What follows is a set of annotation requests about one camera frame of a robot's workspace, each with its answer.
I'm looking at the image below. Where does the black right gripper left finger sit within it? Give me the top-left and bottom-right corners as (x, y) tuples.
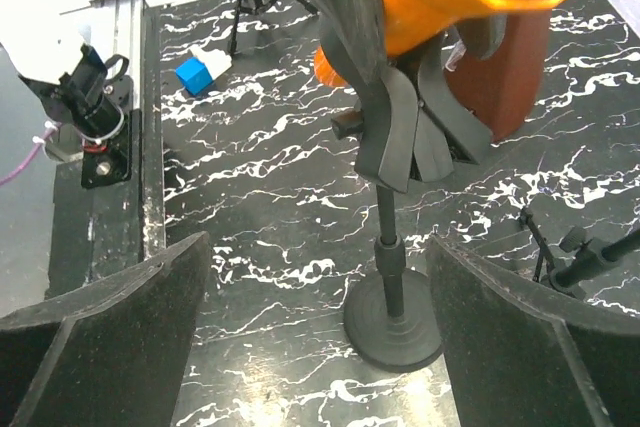
(1, 232), (210, 426)

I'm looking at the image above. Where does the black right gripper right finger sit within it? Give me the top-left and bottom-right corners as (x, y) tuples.
(426, 237), (639, 427)

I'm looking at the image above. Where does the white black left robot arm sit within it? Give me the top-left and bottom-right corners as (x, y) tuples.
(20, 43), (129, 153)

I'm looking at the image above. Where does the black tripod microphone stand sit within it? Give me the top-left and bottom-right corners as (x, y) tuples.
(518, 207), (639, 300)

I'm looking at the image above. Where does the black round-base stand rear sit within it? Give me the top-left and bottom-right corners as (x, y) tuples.
(312, 0), (492, 373)

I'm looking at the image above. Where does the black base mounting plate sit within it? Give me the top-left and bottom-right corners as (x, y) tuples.
(45, 80), (166, 299)

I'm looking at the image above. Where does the black marble pattern mat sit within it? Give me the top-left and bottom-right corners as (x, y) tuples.
(159, 0), (639, 426)

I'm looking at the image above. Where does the brown wooden metronome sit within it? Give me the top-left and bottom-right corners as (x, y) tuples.
(445, 10), (551, 142)

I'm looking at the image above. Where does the blue white cube toy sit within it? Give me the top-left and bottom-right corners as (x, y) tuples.
(175, 45), (232, 96)

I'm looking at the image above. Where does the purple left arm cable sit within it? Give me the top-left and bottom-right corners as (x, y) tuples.
(0, 121), (56, 188)

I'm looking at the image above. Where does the aluminium frame rail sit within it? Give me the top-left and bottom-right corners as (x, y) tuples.
(62, 0), (146, 109)

